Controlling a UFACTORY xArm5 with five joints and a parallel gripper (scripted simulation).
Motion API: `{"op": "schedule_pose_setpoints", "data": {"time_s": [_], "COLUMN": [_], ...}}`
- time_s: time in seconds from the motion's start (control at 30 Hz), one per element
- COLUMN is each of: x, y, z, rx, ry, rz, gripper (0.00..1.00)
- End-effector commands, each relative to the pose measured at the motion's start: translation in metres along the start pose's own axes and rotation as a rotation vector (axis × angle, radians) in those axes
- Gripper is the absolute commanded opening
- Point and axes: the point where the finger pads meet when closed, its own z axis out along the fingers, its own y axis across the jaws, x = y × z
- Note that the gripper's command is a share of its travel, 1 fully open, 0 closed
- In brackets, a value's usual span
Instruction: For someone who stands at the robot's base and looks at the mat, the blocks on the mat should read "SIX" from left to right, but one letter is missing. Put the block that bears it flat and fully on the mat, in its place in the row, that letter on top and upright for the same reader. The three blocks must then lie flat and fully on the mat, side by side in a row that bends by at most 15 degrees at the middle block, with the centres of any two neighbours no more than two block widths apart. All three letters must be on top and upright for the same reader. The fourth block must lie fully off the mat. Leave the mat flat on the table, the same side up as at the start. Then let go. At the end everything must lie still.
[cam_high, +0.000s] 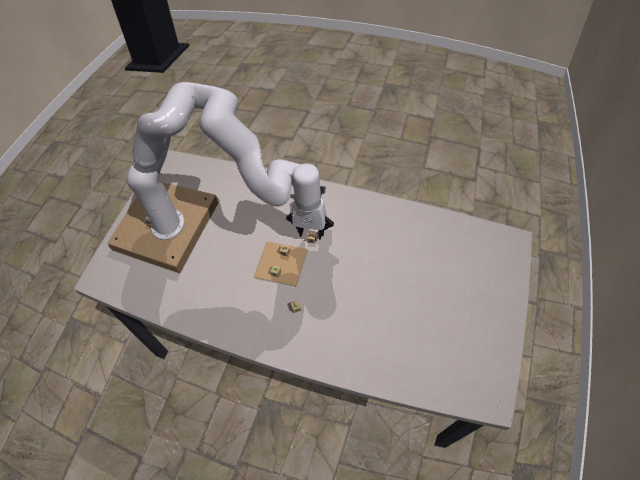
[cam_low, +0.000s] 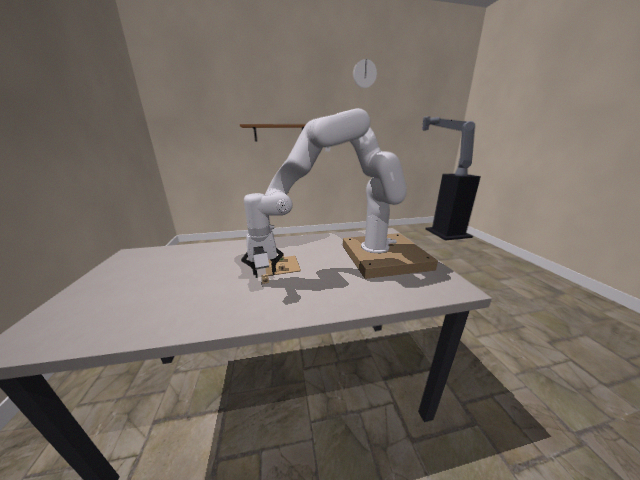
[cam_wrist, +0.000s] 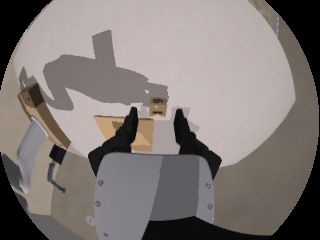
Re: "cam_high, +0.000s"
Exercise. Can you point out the tan square mat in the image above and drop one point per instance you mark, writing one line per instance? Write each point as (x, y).
(291, 265)

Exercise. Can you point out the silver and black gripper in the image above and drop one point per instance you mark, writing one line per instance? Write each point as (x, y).
(315, 219)

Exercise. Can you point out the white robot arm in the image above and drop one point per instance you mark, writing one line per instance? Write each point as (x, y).
(218, 122)

